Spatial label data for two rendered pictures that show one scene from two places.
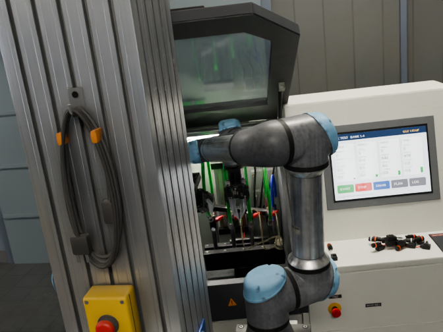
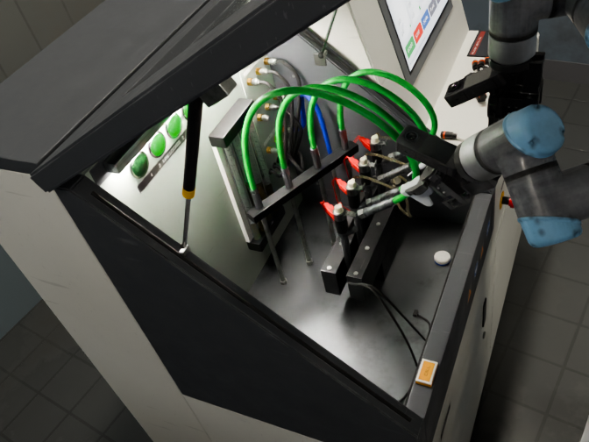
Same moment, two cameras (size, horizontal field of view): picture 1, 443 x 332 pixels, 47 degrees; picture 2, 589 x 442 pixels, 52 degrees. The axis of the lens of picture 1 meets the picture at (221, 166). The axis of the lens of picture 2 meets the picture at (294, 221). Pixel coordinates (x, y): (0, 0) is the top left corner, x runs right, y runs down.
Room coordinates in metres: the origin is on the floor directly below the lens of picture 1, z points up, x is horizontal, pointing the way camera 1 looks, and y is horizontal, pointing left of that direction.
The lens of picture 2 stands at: (1.59, 0.90, 2.00)
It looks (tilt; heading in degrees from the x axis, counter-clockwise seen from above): 43 degrees down; 302
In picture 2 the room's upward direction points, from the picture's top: 15 degrees counter-clockwise
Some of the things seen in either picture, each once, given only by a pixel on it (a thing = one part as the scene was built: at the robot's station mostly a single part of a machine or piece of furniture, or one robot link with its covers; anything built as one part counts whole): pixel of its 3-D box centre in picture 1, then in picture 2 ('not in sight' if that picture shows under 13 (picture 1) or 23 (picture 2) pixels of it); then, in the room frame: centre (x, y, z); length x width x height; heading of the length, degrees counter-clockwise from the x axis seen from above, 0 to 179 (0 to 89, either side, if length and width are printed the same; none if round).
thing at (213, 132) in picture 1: (206, 133); (192, 81); (2.27, 0.05, 1.43); 0.54 x 0.03 x 0.02; 88
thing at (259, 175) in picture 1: (262, 174); (270, 106); (2.26, -0.19, 1.20); 0.13 x 0.03 x 0.31; 88
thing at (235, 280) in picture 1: (217, 300); (453, 310); (1.77, 0.08, 0.87); 0.62 x 0.04 x 0.16; 88
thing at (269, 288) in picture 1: (267, 294); not in sight; (1.22, -0.08, 1.20); 0.13 x 0.12 x 0.14; 111
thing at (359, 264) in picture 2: (244, 260); (368, 243); (2.00, -0.05, 0.91); 0.34 x 0.10 x 0.15; 88
